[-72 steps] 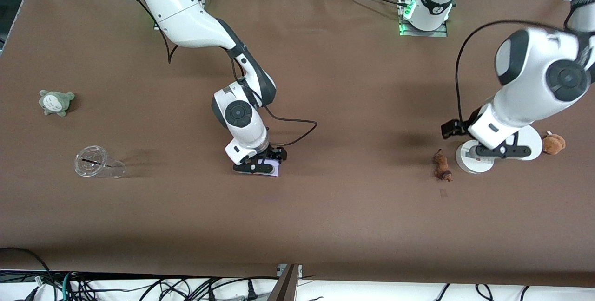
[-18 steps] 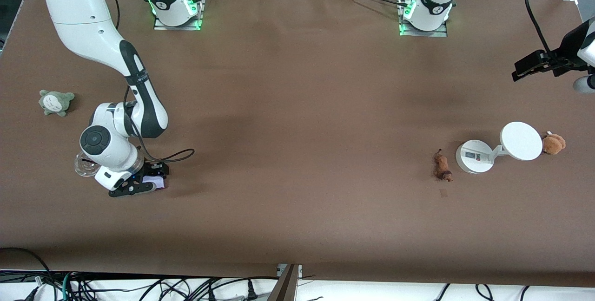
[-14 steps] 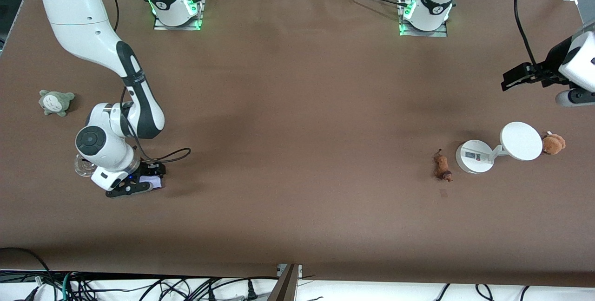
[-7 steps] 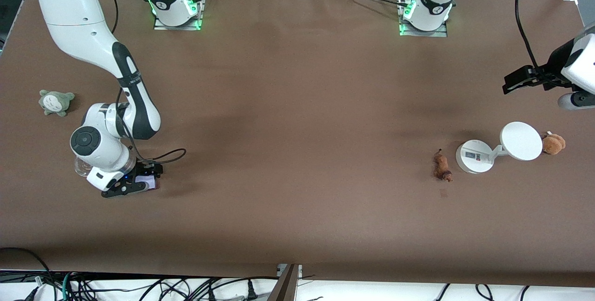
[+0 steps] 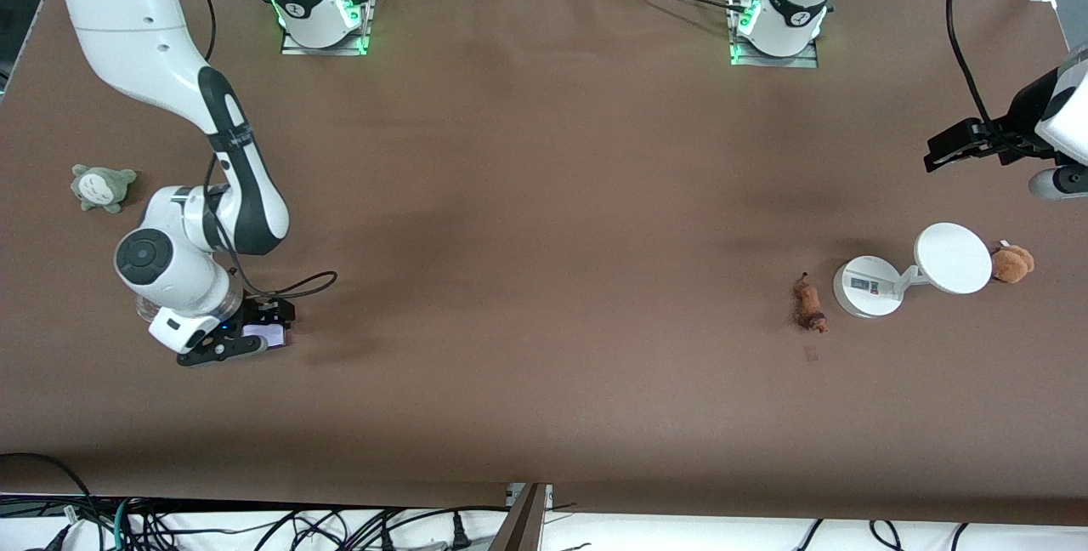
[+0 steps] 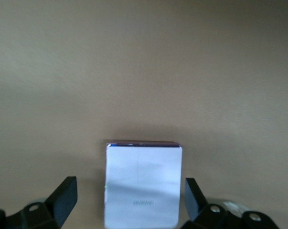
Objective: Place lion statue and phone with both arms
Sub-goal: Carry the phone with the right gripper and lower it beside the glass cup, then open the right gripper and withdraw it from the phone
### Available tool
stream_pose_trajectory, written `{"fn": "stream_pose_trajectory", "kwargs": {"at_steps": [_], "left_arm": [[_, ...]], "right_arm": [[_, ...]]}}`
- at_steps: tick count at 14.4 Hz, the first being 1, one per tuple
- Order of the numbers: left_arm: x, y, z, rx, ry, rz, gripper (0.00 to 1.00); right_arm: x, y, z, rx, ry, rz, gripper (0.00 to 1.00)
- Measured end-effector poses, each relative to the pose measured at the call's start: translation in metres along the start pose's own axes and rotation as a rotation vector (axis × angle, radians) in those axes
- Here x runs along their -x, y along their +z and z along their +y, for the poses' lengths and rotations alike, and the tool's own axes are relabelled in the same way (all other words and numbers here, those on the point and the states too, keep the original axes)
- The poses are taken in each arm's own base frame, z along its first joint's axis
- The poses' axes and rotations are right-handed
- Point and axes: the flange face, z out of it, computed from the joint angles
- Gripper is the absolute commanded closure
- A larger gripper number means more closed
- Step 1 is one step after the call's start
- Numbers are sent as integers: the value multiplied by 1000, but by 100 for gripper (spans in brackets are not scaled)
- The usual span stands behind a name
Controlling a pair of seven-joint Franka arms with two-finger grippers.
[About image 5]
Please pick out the metal table frame leg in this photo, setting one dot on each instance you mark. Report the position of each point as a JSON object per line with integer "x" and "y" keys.
{"x": 523, "y": 525}

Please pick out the white round desk lamp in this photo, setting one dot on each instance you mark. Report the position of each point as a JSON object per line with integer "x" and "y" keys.
{"x": 952, "y": 258}

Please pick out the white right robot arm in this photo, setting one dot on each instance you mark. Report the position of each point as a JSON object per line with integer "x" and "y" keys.
{"x": 127, "y": 24}

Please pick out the clear plastic cup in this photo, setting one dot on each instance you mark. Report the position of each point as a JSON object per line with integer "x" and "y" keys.
{"x": 141, "y": 306}

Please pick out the grey totoro plush toy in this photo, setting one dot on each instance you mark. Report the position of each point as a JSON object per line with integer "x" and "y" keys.
{"x": 100, "y": 187}

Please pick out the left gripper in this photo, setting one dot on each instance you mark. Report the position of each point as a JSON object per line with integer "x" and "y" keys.
{"x": 1013, "y": 131}

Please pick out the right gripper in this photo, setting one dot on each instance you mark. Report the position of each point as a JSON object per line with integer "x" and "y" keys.
{"x": 257, "y": 312}

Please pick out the brown root-shaped toy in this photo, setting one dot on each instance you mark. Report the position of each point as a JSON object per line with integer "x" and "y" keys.
{"x": 809, "y": 304}

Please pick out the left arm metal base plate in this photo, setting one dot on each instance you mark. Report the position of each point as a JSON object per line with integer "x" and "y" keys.
{"x": 803, "y": 60}

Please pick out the brown plush toy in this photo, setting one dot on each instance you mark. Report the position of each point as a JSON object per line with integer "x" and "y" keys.
{"x": 1011, "y": 264}

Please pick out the brown table cover cloth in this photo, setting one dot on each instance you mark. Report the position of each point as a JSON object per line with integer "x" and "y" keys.
{"x": 425, "y": 415}

